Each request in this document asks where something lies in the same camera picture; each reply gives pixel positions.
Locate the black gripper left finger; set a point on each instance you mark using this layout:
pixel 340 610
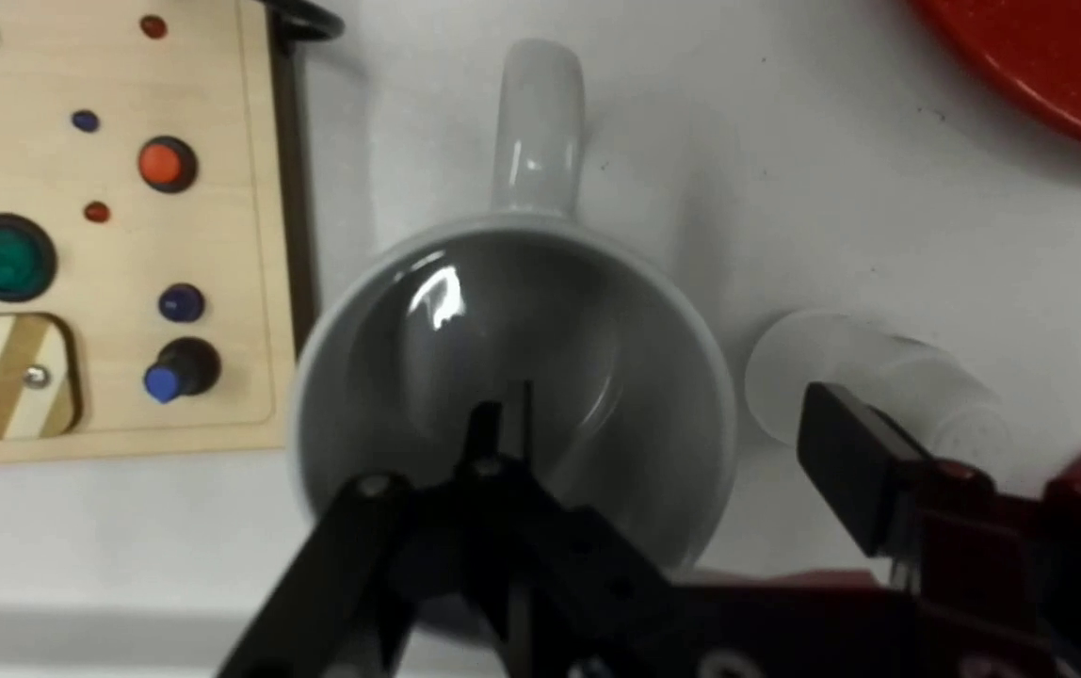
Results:
pixel 497 436

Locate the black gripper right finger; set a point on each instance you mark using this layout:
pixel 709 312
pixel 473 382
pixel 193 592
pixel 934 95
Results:
pixel 863 465

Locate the white ceramic mug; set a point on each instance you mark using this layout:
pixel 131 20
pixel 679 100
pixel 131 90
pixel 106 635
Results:
pixel 610 379

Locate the red round plate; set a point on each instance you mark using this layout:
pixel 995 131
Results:
pixel 1027 50

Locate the clear plastic cup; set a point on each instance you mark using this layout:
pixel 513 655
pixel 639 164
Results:
pixel 919 385

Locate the wooden toy activity board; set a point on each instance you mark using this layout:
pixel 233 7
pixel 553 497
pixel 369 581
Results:
pixel 143 288

